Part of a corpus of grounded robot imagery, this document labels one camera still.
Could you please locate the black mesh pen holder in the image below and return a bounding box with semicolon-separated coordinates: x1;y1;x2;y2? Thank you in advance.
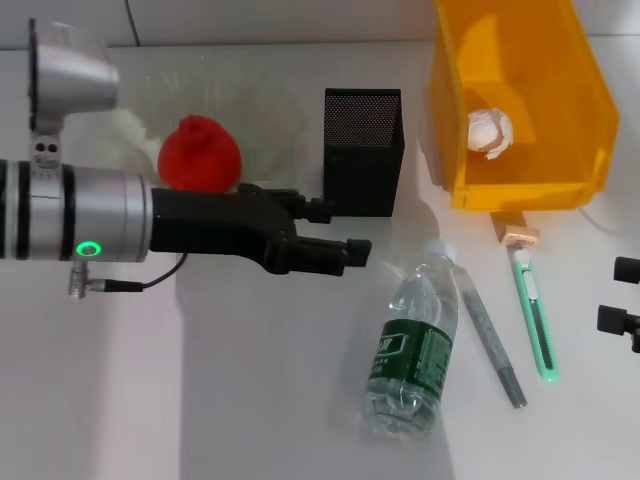
322;88;404;219

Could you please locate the green glass fruit plate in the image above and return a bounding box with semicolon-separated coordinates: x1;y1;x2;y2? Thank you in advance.
102;55;309;196

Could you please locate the red knitted orange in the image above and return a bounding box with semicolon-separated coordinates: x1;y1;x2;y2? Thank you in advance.
157;114;244;194

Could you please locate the green utility knife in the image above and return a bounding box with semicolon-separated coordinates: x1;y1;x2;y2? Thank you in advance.
510;248;559;384

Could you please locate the yellow plastic bin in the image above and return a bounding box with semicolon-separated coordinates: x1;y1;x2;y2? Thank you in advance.
427;0;621;212

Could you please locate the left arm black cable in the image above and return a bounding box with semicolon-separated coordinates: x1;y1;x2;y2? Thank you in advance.
87;252;189;294

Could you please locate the white paper ball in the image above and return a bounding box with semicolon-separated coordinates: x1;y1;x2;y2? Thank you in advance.
467;107;515;161

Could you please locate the grey pen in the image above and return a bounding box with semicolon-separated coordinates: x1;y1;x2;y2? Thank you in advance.
457;267;529;410

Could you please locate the small wooden block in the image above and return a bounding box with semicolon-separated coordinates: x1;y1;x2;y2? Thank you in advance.
503;224;541;247

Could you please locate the clear green-label water bottle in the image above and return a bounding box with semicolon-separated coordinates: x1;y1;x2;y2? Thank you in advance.
360;239;460;441

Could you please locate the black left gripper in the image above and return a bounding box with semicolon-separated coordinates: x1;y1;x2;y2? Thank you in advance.
149;183;374;279

